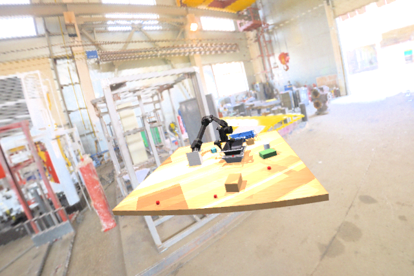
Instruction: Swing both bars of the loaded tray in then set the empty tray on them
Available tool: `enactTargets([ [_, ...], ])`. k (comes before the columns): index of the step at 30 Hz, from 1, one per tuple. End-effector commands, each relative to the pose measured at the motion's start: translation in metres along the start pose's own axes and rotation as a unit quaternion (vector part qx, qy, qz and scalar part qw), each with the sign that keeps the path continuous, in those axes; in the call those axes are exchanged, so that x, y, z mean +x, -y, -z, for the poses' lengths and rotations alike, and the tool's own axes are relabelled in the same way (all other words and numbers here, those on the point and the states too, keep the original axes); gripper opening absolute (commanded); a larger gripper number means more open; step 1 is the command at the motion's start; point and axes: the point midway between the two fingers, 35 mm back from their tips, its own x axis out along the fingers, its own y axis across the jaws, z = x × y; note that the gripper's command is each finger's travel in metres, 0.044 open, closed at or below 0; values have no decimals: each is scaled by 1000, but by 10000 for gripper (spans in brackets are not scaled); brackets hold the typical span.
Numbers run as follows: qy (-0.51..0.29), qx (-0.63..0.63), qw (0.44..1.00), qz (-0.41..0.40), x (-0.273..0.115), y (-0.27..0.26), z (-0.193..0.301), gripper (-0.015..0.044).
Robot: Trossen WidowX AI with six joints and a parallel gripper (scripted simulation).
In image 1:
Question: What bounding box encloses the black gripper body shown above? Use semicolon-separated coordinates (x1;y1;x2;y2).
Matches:
214;134;235;145

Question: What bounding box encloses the green rectangular block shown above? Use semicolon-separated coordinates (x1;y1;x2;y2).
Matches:
259;148;277;159

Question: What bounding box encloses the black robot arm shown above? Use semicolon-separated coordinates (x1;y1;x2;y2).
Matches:
190;115;233;152

